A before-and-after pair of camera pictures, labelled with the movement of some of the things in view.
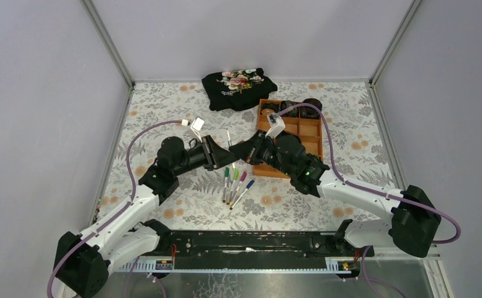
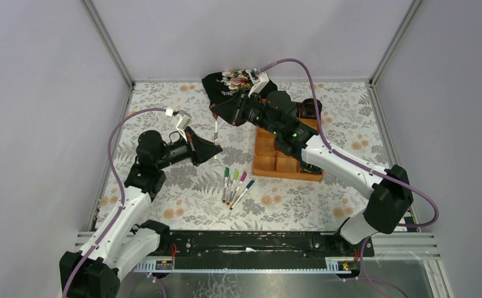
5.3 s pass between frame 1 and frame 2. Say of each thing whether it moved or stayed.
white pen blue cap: stayed
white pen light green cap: stayed
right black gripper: moved
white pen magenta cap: stayed
